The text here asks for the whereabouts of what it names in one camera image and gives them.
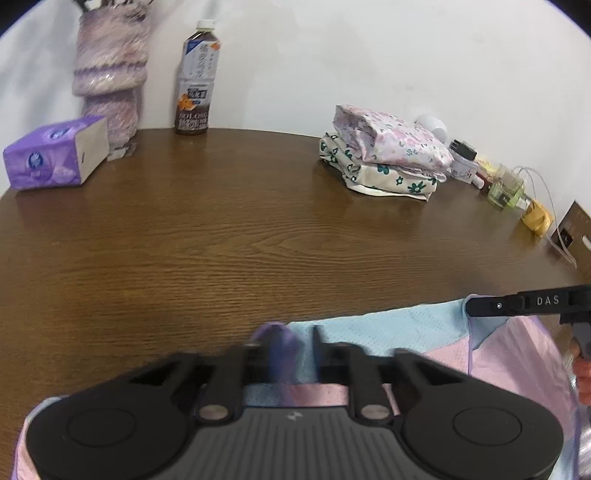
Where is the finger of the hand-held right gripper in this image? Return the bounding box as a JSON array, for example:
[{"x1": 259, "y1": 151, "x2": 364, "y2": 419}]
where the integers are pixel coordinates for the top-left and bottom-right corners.
[{"x1": 465, "y1": 292, "x2": 527, "y2": 319}]

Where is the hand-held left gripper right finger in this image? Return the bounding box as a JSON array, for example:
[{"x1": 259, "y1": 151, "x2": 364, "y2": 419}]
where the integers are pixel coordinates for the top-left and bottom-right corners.
[{"x1": 313, "y1": 325, "x2": 466, "y2": 424}]

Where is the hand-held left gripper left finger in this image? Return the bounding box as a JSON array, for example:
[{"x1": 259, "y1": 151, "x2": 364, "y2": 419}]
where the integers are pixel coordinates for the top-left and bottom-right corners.
[{"x1": 127, "y1": 323, "x2": 284, "y2": 424}]

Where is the pink blue mesh top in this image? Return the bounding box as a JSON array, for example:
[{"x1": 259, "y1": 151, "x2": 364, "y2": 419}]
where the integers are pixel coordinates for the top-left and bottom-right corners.
[{"x1": 18, "y1": 295, "x2": 591, "y2": 480}]

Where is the person's right hand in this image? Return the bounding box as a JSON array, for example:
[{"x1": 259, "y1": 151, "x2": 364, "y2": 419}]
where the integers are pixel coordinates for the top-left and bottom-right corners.
[{"x1": 569, "y1": 338, "x2": 591, "y2": 408}]

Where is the brown cardboard box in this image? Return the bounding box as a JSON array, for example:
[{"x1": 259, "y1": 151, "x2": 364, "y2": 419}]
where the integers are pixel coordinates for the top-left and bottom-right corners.
[{"x1": 553, "y1": 200, "x2": 591, "y2": 269}]

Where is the yellow object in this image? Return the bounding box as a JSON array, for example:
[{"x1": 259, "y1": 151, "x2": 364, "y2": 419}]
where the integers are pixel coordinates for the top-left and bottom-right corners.
[{"x1": 521, "y1": 199, "x2": 554, "y2": 237}]

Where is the glass cup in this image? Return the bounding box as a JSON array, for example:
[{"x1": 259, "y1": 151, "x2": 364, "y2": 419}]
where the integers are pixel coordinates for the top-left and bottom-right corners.
[{"x1": 488, "y1": 162, "x2": 526, "y2": 211}]

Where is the white tin box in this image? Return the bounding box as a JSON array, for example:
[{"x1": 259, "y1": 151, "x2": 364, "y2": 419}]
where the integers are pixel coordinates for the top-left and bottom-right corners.
[{"x1": 450, "y1": 157, "x2": 479, "y2": 184}]

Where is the black charger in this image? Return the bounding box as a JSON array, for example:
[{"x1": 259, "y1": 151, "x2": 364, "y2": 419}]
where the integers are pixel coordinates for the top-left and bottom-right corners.
[{"x1": 450, "y1": 138, "x2": 478, "y2": 160}]

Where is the cream green-flower folded cloth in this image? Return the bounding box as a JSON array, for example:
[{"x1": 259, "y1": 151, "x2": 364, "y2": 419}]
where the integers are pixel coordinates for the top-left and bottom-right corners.
[{"x1": 318, "y1": 133, "x2": 450, "y2": 203}]

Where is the tea bottle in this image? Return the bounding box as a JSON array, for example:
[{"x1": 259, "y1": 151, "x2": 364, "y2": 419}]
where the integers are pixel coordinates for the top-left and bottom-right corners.
[{"x1": 174, "y1": 19, "x2": 223, "y2": 136}]

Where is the purple tissue pack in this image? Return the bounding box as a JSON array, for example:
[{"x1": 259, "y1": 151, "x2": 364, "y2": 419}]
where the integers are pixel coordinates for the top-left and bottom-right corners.
[{"x1": 2, "y1": 115, "x2": 111, "y2": 192}]

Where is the fuzzy purple vase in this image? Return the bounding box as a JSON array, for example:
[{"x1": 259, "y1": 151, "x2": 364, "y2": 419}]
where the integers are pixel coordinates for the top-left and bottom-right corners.
[{"x1": 72, "y1": 0, "x2": 153, "y2": 149}]

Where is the white cable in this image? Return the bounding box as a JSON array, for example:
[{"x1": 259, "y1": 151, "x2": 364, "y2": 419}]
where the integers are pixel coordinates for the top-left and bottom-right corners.
[{"x1": 516, "y1": 166, "x2": 579, "y2": 267}]

